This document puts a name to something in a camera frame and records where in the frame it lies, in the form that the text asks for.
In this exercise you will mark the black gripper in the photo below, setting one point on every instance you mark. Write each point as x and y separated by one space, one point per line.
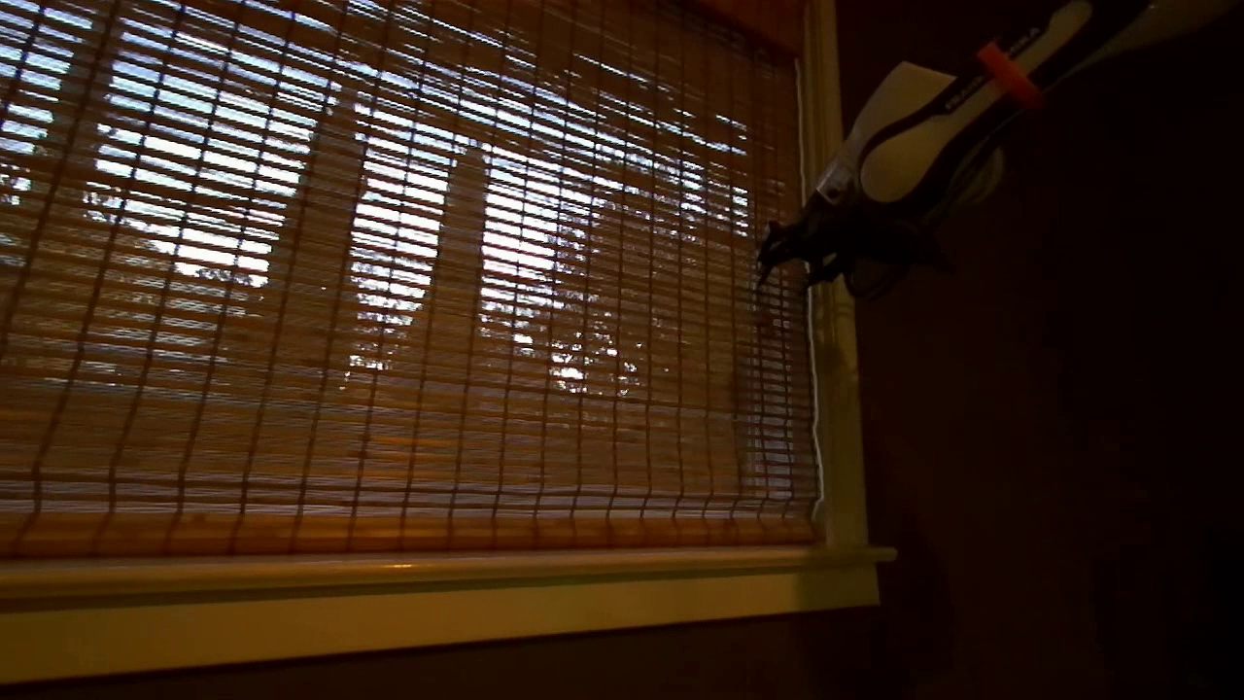
877 235

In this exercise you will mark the brown bamboo blind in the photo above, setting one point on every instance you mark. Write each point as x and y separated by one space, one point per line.
388 326

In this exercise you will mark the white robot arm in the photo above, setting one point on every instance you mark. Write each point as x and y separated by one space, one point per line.
918 123

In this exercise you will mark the cream window frame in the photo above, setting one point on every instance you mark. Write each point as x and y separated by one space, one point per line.
388 610

